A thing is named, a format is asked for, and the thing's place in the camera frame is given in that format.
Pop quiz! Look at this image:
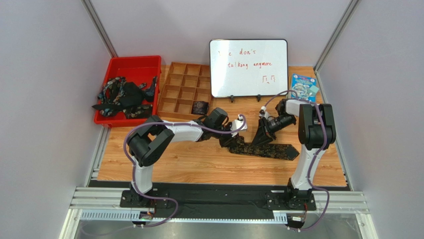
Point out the brown compartment tray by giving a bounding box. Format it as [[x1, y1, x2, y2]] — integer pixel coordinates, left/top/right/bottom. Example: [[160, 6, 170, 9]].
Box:
[[157, 62, 213, 120]]

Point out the blue packaged item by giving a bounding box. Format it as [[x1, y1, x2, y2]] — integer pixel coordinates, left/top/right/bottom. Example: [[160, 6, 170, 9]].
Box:
[[289, 74, 319, 102]]

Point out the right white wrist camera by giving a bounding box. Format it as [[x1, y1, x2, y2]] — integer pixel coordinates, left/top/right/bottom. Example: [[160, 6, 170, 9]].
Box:
[[259, 106, 274, 120]]

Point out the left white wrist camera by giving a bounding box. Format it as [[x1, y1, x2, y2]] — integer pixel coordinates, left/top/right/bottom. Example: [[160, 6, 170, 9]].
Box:
[[230, 114, 248, 135]]

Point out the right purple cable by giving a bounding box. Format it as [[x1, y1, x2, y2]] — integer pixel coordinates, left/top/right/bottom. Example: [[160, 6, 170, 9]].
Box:
[[261, 90, 330, 232]]

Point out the white whiteboard with red writing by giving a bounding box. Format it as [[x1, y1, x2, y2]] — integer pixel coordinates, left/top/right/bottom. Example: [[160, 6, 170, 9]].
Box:
[[209, 39, 289, 98]]

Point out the rolled dark tie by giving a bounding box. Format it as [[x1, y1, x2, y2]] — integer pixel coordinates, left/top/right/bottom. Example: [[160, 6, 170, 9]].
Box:
[[191, 101, 210, 116]]

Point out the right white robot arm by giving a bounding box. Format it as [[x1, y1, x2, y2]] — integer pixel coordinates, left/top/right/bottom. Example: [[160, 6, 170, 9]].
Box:
[[252, 99, 336, 208]]

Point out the aluminium frame rail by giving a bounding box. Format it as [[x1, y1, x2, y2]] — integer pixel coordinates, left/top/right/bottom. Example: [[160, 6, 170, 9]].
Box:
[[60, 183, 378, 239]]

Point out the black plain tie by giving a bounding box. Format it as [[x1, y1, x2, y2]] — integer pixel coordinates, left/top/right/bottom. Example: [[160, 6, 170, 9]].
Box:
[[92, 81, 144, 115]]

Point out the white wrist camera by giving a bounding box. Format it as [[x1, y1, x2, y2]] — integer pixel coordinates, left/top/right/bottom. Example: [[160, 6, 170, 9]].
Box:
[[230, 114, 248, 135], [259, 106, 274, 120]]

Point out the black gold key pattern tie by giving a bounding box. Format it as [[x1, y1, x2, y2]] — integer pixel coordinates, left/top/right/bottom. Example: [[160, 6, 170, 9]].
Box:
[[227, 136, 300, 161]]

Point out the purple cable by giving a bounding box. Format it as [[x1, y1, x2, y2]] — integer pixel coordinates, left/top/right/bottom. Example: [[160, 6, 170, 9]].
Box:
[[123, 114, 248, 229], [261, 90, 330, 232]]

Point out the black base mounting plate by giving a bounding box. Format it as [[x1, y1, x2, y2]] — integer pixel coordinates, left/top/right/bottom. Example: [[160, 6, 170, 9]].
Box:
[[120, 183, 317, 219]]

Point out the blue floral pattern tie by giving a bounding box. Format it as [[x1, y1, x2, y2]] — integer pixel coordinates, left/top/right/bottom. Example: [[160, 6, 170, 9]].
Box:
[[92, 76, 157, 119]]

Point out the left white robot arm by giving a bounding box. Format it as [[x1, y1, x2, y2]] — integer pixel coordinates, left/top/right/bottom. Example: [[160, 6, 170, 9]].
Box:
[[123, 108, 247, 196]]

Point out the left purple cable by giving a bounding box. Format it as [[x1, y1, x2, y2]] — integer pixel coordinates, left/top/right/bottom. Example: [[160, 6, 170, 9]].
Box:
[[123, 114, 248, 229]]

